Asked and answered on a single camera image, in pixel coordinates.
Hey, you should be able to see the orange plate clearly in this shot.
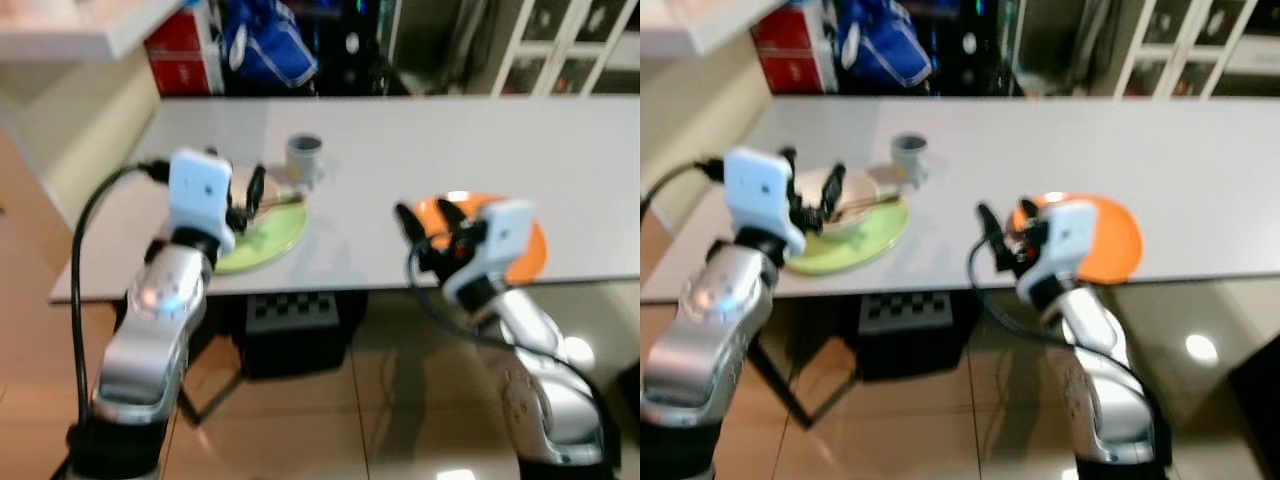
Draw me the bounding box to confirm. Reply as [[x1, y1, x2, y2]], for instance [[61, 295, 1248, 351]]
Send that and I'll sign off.
[[411, 191, 549, 286], [1007, 191, 1145, 286]]

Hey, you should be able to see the beige bowl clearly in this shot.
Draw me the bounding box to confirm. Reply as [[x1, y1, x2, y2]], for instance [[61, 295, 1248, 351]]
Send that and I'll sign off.
[[795, 167, 882, 240], [230, 167, 293, 219]]

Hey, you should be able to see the green plate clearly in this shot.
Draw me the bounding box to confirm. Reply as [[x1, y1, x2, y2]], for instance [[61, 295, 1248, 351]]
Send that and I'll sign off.
[[784, 194, 912, 278], [213, 194, 309, 276]]

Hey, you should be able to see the grey cup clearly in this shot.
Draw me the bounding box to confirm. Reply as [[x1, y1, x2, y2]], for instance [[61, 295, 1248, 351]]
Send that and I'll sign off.
[[891, 132, 932, 189], [286, 134, 326, 190]]

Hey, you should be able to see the red cardboard box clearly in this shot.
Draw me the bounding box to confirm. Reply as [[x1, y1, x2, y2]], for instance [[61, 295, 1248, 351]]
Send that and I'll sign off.
[[749, 3, 841, 95], [144, 3, 225, 97]]

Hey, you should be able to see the blue bag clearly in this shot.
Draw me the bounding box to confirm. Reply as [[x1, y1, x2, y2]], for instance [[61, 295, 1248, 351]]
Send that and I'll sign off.
[[221, 0, 320, 92], [834, 0, 934, 90]]

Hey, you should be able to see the black checkered box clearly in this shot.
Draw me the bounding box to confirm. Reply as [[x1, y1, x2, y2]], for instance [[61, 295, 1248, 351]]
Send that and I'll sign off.
[[856, 291, 963, 383], [238, 291, 368, 381]]

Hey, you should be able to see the black machine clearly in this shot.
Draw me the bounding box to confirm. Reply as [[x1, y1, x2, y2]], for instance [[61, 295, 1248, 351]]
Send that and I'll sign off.
[[318, 0, 403, 97], [932, 0, 1021, 97]]

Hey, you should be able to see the white counter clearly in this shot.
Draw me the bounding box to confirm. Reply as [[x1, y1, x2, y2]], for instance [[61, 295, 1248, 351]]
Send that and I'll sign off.
[[0, 0, 187, 231], [640, 0, 787, 231]]

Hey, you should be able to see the white glass door cabinet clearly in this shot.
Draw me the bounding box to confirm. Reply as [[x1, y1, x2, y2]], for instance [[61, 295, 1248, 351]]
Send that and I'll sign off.
[[488, 0, 641, 98], [1108, 0, 1280, 99]]

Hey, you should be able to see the black bin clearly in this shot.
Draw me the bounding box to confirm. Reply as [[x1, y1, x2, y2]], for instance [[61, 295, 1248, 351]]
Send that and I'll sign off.
[[1224, 334, 1280, 480]]

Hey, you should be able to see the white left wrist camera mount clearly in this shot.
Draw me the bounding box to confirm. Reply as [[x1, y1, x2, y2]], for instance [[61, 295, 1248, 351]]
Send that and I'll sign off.
[[722, 147, 807, 257], [167, 148, 238, 254]]

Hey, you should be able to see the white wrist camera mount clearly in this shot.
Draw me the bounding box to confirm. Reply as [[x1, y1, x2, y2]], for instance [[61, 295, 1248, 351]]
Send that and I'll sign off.
[[722, 147, 807, 257], [1016, 199, 1099, 307], [167, 148, 238, 254], [442, 198, 535, 307]]

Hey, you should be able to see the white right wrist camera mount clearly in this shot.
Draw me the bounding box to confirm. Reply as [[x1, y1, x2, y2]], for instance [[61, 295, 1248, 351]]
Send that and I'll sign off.
[[1016, 199, 1099, 307], [442, 198, 535, 307]]

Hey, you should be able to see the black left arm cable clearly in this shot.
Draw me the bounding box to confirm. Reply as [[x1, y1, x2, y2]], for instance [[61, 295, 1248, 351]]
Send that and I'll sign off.
[[640, 158, 725, 219], [68, 158, 173, 433]]

